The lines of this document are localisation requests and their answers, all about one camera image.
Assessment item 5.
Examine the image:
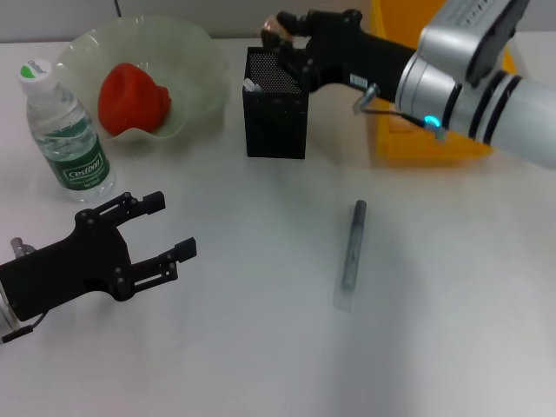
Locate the clear green-label water bottle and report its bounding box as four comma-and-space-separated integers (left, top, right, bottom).
17, 59, 117, 204

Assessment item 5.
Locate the tan eraser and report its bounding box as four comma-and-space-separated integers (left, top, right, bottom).
260, 13, 301, 44

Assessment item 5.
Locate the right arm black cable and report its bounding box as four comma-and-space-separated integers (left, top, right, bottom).
352, 83, 448, 142

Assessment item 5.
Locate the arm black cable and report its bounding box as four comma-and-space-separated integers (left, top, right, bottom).
352, 83, 448, 142
2, 236, 49, 344

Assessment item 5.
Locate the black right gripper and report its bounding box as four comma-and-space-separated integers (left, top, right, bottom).
262, 9, 416, 105

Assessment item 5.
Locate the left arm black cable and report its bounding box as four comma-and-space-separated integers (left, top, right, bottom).
2, 236, 49, 344

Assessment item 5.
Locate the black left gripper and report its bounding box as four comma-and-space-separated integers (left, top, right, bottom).
0, 190, 197, 322

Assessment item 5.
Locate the black mesh pen holder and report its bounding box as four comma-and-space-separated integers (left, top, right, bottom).
242, 46, 312, 160

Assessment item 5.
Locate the pale green glass fruit plate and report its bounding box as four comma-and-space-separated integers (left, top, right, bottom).
55, 15, 231, 151

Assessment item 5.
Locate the grey marker pen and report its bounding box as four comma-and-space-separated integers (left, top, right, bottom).
333, 199, 368, 310

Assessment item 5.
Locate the yellow plastic bin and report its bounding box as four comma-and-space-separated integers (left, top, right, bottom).
371, 0, 518, 169

